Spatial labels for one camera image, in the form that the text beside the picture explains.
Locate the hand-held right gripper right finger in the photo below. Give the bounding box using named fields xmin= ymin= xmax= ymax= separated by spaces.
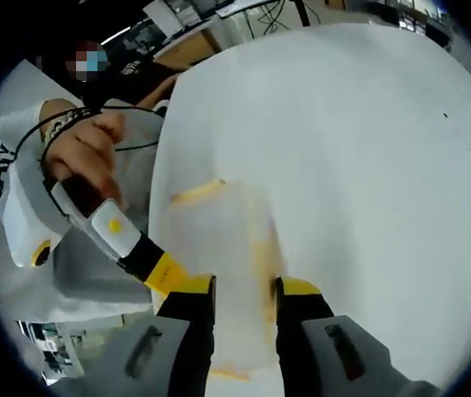
xmin=274 ymin=276 xmax=443 ymax=397

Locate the wooden desk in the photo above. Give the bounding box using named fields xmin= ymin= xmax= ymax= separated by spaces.
xmin=151 ymin=23 xmax=225 ymax=69

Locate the person's left hand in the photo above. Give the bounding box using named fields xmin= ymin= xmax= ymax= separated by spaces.
xmin=40 ymin=109 xmax=127 ymax=217

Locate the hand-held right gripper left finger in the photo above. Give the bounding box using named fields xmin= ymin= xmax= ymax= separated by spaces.
xmin=97 ymin=275 xmax=218 ymax=397

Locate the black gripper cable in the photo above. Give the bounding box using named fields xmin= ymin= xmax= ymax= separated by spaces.
xmin=15 ymin=104 xmax=164 ymax=155

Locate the beaded bracelet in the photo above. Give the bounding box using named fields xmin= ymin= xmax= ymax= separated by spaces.
xmin=41 ymin=106 xmax=93 ymax=146

